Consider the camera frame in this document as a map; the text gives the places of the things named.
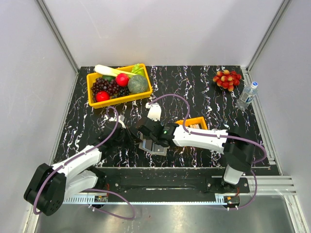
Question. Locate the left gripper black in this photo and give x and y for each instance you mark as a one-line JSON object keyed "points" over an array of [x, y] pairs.
{"points": [[132, 139]]}

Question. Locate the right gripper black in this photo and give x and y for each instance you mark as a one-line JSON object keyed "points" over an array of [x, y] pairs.
{"points": [[155, 121]]}

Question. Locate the stack of credit cards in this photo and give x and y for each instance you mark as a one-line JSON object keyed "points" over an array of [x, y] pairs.
{"points": [[195, 126]]}

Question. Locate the small yellow card bin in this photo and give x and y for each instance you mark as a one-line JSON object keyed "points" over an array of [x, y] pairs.
{"points": [[197, 120]]}

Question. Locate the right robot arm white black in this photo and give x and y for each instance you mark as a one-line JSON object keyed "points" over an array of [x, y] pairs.
{"points": [[238, 151]]}

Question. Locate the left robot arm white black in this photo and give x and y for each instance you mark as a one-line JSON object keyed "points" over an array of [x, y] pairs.
{"points": [[50, 185]]}

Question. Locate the dark grape bunch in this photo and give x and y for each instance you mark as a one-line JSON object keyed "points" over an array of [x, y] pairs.
{"points": [[124, 91]]}

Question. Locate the red apple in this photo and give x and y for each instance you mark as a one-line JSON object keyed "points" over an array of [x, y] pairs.
{"points": [[102, 96]]}

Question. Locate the green melon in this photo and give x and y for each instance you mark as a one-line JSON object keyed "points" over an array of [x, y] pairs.
{"points": [[137, 84]]}

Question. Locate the purple grape bunch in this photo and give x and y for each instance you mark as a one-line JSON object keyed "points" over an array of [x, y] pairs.
{"points": [[107, 85]]}

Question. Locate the red pomegranate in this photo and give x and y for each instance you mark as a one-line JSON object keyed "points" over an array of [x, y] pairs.
{"points": [[122, 79]]}

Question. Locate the green avocado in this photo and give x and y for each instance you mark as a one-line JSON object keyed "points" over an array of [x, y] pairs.
{"points": [[108, 78]]}

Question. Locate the white green leek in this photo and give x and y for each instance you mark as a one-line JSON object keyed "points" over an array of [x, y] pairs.
{"points": [[104, 70]]}

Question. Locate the large yellow fruit bin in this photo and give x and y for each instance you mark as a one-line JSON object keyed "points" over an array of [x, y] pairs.
{"points": [[91, 78]]}

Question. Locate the green lettuce leaf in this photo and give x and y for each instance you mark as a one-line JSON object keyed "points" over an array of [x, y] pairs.
{"points": [[137, 69]]}

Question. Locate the red lychee bunch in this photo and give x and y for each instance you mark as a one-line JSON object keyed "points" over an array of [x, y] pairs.
{"points": [[227, 80]]}

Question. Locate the clear water bottle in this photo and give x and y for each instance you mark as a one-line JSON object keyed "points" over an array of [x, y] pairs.
{"points": [[248, 94]]}

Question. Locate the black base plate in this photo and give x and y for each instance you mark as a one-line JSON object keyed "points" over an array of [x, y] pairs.
{"points": [[160, 185]]}

